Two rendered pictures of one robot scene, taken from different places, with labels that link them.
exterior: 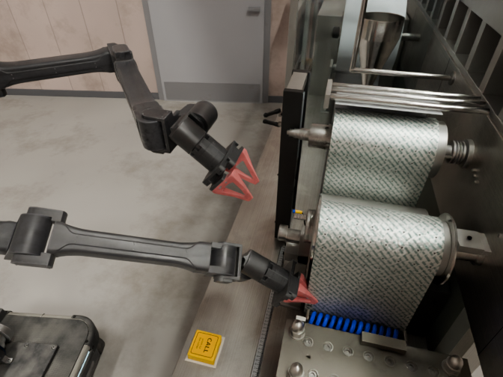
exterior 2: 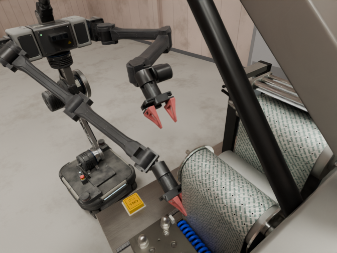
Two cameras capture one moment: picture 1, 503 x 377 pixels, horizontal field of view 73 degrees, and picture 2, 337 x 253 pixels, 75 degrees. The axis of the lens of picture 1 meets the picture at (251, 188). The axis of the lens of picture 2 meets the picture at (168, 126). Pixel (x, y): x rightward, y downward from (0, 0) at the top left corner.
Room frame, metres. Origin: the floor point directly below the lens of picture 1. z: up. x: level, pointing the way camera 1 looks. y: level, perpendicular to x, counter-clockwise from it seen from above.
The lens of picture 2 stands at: (0.14, -0.41, 1.77)
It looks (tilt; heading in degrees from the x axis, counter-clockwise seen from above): 37 degrees down; 44
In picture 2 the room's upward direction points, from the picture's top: 4 degrees counter-clockwise
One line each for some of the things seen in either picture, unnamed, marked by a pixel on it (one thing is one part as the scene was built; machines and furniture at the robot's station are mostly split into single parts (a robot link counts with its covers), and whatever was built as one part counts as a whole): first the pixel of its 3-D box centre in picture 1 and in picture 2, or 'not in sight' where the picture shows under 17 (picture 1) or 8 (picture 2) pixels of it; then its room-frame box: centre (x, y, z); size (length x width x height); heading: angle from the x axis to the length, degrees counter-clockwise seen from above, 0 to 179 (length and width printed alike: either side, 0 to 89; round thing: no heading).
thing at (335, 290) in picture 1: (359, 300); (206, 230); (0.44, -0.25, 1.10); 0.23 x 0.01 x 0.18; 76
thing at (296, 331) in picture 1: (297, 328); (165, 221); (0.41, -0.11, 1.05); 0.04 x 0.04 x 0.04
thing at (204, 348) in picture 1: (205, 346); (133, 203); (0.43, 0.12, 0.91); 0.07 x 0.07 x 0.02; 76
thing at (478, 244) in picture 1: (471, 241); not in sight; (0.46, -0.43, 1.28); 0.06 x 0.05 x 0.02; 76
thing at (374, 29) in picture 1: (379, 26); not in sight; (1.20, -0.42, 1.50); 0.14 x 0.14 x 0.06
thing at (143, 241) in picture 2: (296, 370); (142, 240); (0.31, -0.09, 1.05); 0.04 x 0.04 x 0.04
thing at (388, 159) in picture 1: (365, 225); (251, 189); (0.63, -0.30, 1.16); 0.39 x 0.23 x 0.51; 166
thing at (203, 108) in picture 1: (181, 124); (150, 73); (0.64, 0.15, 1.44); 0.12 x 0.12 x 0.09; 74
